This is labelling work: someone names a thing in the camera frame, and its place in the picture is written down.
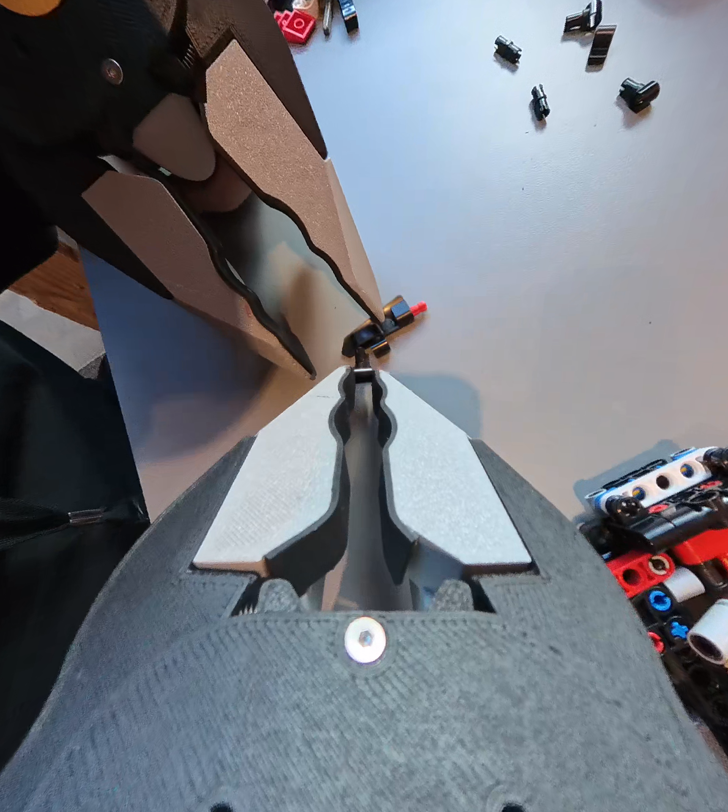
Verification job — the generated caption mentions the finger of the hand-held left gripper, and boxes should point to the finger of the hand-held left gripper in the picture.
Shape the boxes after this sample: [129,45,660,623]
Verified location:
[202,38,387,324]
[80,171,318,381]

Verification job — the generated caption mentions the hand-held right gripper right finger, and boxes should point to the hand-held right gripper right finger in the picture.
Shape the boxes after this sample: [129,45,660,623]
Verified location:
[375,370,534,586]

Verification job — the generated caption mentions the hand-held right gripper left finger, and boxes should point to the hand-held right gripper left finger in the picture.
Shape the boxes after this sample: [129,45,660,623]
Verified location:
[192,367,355,595]

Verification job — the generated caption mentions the black hinged brick piece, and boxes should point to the black hinged brick piece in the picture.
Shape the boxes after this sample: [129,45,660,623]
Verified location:
[341,295,417,360]

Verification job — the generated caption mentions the grey desk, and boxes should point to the grey desk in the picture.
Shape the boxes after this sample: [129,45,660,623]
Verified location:
[79,0,728,527]

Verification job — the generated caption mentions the pile of mixed toy bricks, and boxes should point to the pile of mixed toy bricks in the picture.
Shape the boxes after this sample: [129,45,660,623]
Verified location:
[269,0,360,45]

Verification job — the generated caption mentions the toy brick car model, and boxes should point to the toy brick car model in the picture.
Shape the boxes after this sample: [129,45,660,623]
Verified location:
[576,444,728,749]

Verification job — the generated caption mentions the cluster of black connector pieces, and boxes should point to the cluster of black connector pieces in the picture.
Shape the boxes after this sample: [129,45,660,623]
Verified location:
[494,0,662,121]

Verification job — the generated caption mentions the wooden frame beam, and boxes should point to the wooden frame beam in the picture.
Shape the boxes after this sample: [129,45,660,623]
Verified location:
[8,241,100,331]

